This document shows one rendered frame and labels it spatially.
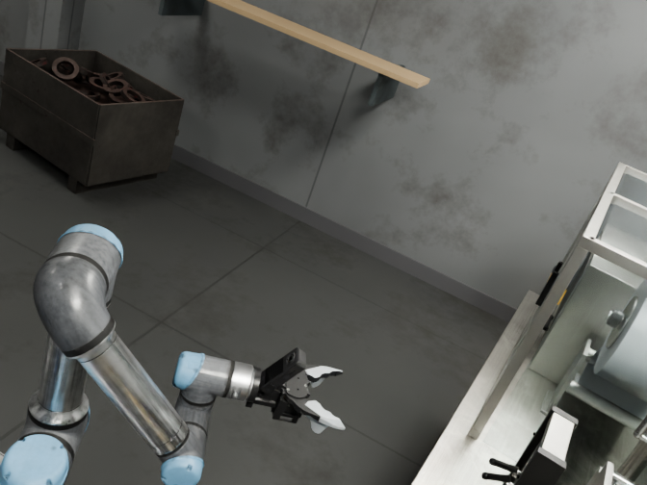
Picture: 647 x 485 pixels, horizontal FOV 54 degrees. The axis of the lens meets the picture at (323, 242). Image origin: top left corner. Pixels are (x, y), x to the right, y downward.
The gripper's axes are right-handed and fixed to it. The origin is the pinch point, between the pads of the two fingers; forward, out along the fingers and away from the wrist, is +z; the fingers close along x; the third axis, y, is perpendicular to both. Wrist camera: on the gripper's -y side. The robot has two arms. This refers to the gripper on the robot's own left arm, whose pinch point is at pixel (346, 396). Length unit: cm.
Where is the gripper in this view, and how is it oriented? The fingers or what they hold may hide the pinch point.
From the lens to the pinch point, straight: 137.0
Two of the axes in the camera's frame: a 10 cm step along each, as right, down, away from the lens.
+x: 0.1, 5.8, -8.1
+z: 9.5, 2.5, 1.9
